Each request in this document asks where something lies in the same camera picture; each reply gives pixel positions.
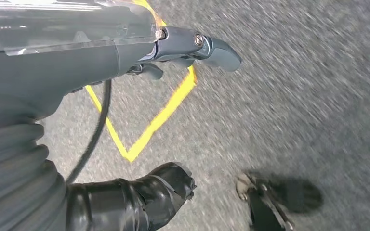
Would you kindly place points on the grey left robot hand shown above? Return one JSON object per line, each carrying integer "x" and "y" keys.
{"x": 60, "y": 63}

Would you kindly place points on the black tape-wrapped wrist fitting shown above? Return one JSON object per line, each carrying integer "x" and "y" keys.
{"x": 134, "y": 204}

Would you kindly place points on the yellow floor tape square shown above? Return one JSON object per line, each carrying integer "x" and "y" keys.
{"x": 159, "y": 119}

